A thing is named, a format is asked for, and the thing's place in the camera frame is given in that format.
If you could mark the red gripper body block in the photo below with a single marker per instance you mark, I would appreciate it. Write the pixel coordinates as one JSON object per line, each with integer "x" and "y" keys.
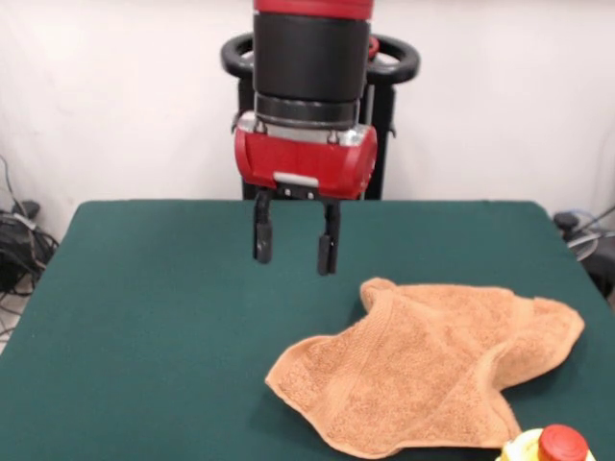
{"x": 307, "y": 161}

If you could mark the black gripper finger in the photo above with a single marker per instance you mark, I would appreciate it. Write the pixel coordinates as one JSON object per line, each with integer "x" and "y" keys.
{"x": 328, "y": 249}
{"x": 263, "y": 235}

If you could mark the tan terry towel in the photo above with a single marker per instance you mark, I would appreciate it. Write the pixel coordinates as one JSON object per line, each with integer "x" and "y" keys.
{"x": 408, "y": 365}

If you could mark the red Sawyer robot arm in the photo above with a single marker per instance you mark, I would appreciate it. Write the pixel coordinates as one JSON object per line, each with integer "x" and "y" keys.
{"x": 312, "y": 57}

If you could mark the dark green tablecloth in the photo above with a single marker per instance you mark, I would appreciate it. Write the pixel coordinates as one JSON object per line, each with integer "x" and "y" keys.
{"x": 144, "y": 312}

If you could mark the yellow emergency stop button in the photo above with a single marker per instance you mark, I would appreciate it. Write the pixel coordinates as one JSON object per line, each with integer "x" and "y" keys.
{"x": 562, "y": 444}

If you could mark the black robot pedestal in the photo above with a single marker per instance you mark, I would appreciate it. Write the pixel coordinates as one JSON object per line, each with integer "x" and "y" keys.
{"x": 384, "y": 120}

